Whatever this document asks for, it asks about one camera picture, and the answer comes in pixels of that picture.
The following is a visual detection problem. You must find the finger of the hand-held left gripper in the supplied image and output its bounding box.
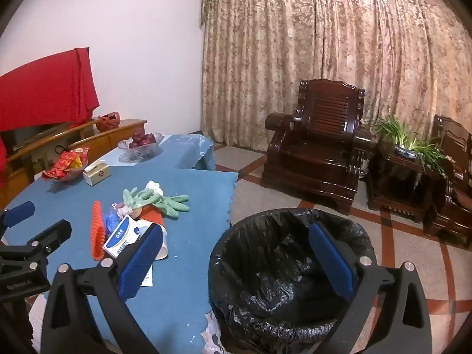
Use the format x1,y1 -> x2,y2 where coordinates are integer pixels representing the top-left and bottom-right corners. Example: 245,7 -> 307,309
0,219 -> 73,271
0,201 -> 36,242

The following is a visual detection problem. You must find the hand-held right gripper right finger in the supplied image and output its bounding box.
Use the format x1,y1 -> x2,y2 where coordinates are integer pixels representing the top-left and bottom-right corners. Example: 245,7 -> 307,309
308,223 -> 432,354

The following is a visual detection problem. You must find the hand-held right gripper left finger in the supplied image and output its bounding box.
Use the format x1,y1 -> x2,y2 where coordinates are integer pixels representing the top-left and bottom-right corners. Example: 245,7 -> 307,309
40,223 -> 165,354

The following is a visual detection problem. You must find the white paper cup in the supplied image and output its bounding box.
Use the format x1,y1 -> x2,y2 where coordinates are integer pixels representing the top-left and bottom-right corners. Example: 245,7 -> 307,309
136,219 -> 170,261

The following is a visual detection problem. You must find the blue plastic bag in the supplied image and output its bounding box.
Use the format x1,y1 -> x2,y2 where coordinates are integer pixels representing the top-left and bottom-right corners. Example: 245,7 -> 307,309
104,210 -> 121,235

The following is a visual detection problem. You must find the trash bin with black bag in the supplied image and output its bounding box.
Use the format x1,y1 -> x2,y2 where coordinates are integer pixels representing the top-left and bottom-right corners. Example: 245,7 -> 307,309
207,208 -> 377,354

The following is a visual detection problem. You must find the green rubber glove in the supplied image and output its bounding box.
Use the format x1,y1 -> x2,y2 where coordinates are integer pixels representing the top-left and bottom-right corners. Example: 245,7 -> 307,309
123,188 -> 156,212
147,194 -> 190,219

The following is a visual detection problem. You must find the pale striped cloth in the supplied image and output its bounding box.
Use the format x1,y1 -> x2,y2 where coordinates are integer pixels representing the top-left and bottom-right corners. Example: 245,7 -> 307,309
29,295 -> 50,343

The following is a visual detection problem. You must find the glass candy dish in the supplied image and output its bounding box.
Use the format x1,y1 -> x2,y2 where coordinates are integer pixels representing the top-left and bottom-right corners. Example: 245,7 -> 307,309
46,162 -> 89,185

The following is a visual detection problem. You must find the pile of red candy packets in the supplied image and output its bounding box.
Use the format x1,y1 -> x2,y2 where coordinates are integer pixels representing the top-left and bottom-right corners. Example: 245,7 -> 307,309
42,147 -> 90,181

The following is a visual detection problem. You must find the beige tissue box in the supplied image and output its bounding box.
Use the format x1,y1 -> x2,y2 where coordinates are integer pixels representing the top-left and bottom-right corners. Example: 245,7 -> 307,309
83,161 -> 112,186

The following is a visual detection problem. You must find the blue felt tablecloth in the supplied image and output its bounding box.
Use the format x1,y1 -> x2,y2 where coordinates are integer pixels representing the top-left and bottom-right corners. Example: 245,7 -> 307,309
0,164 -> 239,344

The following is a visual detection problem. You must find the television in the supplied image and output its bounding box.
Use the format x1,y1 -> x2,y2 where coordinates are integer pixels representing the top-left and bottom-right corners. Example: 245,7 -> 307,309
0,122 -> 71,153

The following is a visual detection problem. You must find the dark wooden side table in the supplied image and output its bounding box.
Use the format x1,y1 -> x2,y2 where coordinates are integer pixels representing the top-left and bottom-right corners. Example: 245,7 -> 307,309
367,140 -> 449,224

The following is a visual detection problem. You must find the patterned cloth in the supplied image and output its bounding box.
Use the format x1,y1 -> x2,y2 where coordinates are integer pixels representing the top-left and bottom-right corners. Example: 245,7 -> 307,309
201,310 -> 224,354

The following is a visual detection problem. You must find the glass fruit bowl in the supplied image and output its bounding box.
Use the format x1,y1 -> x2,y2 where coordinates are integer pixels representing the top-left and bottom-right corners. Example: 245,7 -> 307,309
118,133 -> 165,163

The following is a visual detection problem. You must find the blue plastic-covered tablecloth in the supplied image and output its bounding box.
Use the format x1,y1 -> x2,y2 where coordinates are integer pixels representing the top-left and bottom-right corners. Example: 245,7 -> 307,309
99,134 -> 217,172

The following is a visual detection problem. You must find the light wooden cabinet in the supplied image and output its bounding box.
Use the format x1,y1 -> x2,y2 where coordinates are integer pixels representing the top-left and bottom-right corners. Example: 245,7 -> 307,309
0,118 -> 148,211

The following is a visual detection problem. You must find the orange-red knotted plastic bag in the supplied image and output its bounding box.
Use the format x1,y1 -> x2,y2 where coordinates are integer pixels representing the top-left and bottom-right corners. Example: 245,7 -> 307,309
96,112 -> 122,132

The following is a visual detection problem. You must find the red cloth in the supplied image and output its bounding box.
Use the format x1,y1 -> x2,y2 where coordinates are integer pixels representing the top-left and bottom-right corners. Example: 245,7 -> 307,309
0,47 -> 100,189

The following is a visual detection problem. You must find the potted green plant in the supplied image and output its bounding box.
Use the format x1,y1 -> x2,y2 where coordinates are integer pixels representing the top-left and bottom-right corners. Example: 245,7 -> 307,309
372,115 -> 449,178

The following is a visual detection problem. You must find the dark wooden cushioned armchair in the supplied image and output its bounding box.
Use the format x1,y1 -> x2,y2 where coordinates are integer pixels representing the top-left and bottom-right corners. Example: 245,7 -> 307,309
422,114 -> 472,250

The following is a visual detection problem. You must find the beige patterned curtain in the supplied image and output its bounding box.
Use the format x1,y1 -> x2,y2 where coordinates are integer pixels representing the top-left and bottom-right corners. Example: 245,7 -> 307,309
201,0 -> 472,153

